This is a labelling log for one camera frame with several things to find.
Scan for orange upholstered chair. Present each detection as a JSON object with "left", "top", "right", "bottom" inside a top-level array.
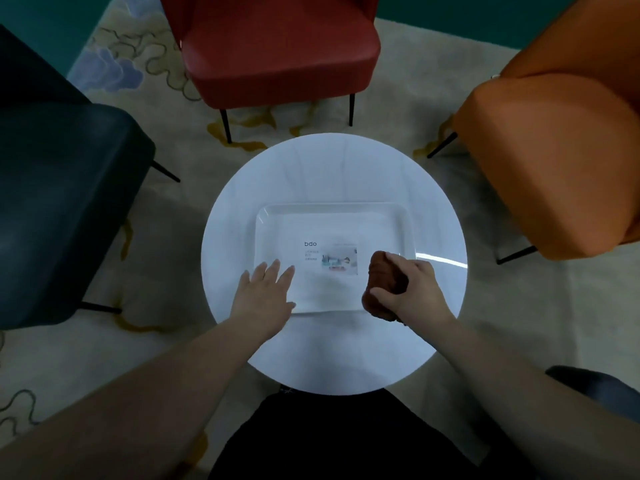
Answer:
[{"left": 426, "top": 0, "right": 640, "bottom": 266}]

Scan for person's left forearm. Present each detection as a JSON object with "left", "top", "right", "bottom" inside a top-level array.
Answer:
[{"left": 0, "top": 320, "right": 273, "bottom": 480}]

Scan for red upholstered chair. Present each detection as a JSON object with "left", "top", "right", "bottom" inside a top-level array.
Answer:
[{"left": 158, "top": 0, "right": 382, "bottom": 144}]

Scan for person's left hand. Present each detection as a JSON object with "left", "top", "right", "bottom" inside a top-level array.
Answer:
[{"left": 227, "top": 259, "right": 297, "bottom": 341}]

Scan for printed paper label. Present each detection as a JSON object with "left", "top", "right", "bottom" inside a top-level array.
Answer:
[{"left": 299, "top": 239, "right": 360, "bottom": 276}]

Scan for person's right hand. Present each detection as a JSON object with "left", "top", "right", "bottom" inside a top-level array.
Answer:
[{"left": 369, "top": 252, "right": 457, "bottom": 329}]

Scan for person's black trousers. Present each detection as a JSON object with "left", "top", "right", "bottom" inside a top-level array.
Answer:
[{"left": 207, "top": 387, "right": 506, "bottom": 480}]

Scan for white rectangular tray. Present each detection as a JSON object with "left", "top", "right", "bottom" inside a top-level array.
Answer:
[{"left": 254, "top": 202, "right": 418, "bottom": 316}]

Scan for black upholstered chair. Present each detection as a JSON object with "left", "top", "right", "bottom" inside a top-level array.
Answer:
[{"left": 0, "top": 24, "right": 181, "bottom": 331}]

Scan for person's right forearm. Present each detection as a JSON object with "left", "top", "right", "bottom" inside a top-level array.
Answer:
[{"left": 424, "top": 316, "right": 640, "bottom": 480}]

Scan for brown cloth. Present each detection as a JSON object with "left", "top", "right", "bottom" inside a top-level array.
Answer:
[{"left": 361, "top": 251, "right": 411, "bottom": 324}]

